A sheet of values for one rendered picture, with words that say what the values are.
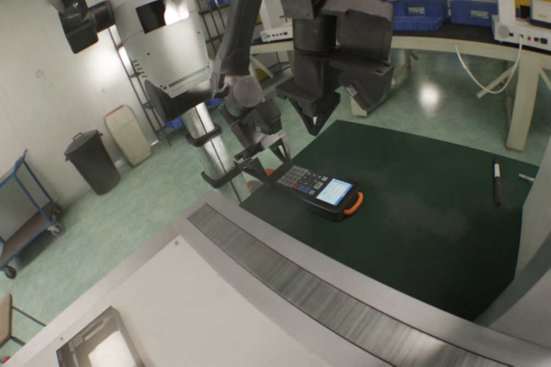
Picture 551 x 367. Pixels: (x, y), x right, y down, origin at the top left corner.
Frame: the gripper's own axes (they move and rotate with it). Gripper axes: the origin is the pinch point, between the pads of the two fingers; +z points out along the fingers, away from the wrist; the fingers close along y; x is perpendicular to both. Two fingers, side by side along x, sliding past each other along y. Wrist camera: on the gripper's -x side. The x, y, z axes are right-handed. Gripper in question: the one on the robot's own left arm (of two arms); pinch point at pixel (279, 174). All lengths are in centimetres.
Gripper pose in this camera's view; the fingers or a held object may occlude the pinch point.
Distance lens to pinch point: 55.5
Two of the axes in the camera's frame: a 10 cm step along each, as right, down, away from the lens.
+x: -4.7, 1.9, 8.6
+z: 5.7, 8.1, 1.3
